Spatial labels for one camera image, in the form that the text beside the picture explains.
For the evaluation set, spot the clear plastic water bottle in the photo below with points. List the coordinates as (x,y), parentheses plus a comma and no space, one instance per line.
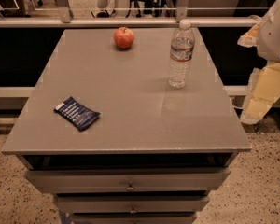
(181,51)

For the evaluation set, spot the metal glass railing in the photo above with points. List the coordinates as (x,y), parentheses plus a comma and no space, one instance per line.
(15,14)

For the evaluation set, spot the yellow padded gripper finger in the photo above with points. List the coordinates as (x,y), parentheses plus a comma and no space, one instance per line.
(263,91)

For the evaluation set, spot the blue snack packet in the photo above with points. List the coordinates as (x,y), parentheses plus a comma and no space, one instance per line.
(76,113)

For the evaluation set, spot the bottom grey drawer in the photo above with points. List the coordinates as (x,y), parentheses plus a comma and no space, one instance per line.
(174,218)

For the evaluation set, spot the top grey drawer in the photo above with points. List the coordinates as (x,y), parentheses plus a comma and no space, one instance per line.
(117,181)

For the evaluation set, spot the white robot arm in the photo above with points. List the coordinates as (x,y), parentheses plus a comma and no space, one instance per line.
(265,35)

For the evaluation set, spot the red apple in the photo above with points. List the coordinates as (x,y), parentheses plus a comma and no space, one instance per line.
(123,37)

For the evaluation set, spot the grey drawer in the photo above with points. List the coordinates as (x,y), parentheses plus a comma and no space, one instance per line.
(131,204)
(117,181)
(174,218)

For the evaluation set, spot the middle grey drawer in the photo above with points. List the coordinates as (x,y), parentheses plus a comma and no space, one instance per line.
(131,204)

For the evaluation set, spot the grey drawer cabinet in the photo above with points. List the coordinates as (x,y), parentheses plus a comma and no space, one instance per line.
(144,124)

